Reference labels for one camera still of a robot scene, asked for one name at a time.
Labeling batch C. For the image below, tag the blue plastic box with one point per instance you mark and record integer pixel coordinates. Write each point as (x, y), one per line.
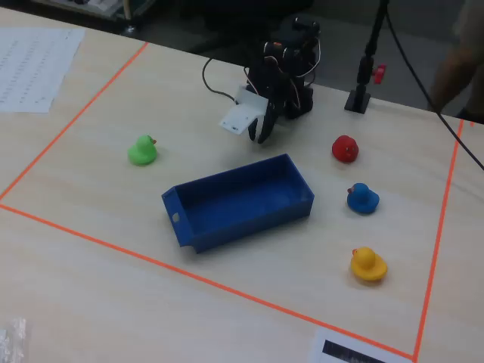
(242, 204)

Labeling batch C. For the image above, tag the paper with black print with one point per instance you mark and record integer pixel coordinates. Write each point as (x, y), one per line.
(340, 349)

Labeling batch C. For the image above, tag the clear plastic bag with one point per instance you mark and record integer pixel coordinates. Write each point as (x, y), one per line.
(11, 340)

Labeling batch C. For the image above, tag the blue rubber duck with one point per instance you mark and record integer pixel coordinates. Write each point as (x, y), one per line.
(363, 199)

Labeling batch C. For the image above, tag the yellow rubber duck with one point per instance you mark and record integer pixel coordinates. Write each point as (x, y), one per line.
(368, 265)

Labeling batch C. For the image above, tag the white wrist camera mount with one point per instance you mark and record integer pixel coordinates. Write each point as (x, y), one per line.
(242, 115)

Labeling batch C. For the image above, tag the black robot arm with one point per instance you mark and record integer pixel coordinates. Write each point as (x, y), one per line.
(298, 94)

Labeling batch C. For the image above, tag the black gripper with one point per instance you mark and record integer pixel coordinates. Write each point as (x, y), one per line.
(271, 118)

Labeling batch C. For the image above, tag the green rubber duck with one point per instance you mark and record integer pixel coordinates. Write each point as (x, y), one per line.
(142, 152)

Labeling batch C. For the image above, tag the red stand knob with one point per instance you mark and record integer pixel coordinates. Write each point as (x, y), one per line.
(380, 73)

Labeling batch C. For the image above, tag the black camera stand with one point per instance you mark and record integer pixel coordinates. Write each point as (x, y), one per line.
(363, 75)

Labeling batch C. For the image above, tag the white printed paper sheet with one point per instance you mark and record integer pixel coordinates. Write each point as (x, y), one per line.
(30, 68)

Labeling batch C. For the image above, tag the red rubber duck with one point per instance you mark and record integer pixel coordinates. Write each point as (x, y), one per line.
(345, 149)

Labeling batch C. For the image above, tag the orange tape strip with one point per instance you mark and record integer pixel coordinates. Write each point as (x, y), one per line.
(440, 227)
(75, 117)
(189, 275)

